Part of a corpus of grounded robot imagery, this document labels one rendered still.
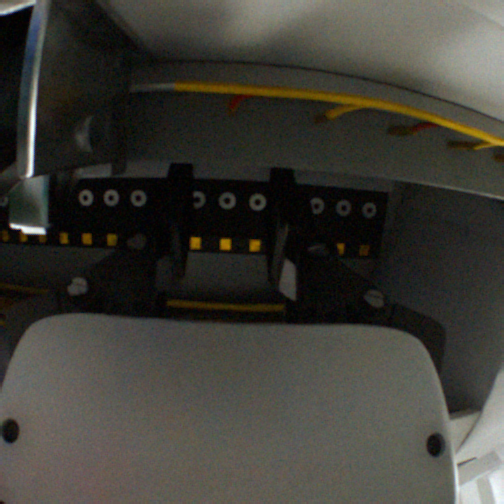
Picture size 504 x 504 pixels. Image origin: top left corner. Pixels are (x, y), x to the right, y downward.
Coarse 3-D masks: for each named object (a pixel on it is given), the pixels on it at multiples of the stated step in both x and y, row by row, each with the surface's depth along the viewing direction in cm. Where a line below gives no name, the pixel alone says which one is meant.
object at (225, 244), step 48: (96, 192) 21; (144, 192) 21; (240, 192) 22; (336, 192) 22; (384, 192) 22; (0, 240) 21; (48, 240) 22; (96, 240) 22; (192, 240) 22; (240, 240) 23; (336, 240) 23
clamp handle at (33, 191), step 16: (0, 144) 3; (16, 144) 3; (0, 160) 3; (16, 160) 3; (0, 176) 3; (16, 176) 3; (48, 176) 4; (0, 192) 3; (16, 192) 4; (32, 192) 4; (48, 192) 4; (16, 208) 4; (32, 208) 4; (48, 208) 4; (16, 224) 4; (32, 224) 4; (48, 224) 4
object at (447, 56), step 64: (0, 0) 2; (128, 0) 3; (192, 0) 3; (256, 0) 3; (320, 0) 3; (384, 0) 3; (448, 0) 2; (320, 64) 6; (384, 64) 5; (448, 64) 4; (448, 192) 19
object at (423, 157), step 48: (144, 96) 7; (192, 96) 7; (240, 96) 6; (288, 96) 5; (336, 96) 5; (144, 144) 7; (192, 144) 7; (240, 144) 7; (288, 144) 7; (336, 144) 8; (384, 144) 8; (432, 144) 8; (480, 144) 6; (480, 192) 8
